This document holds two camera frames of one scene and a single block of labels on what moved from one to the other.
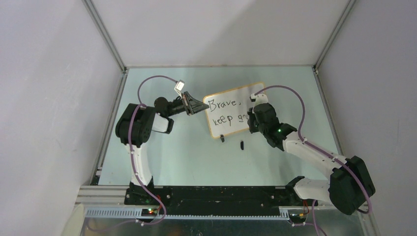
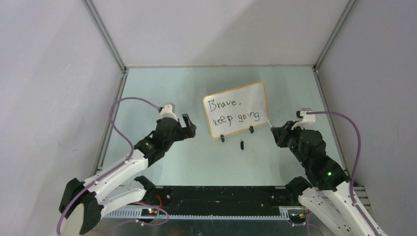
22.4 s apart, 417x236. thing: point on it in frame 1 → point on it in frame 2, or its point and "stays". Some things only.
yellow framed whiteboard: [227, 111] stays
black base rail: [216, 200] stays
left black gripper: [192, 105] → [190, 131]
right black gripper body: [254, 126] → [289, 136]
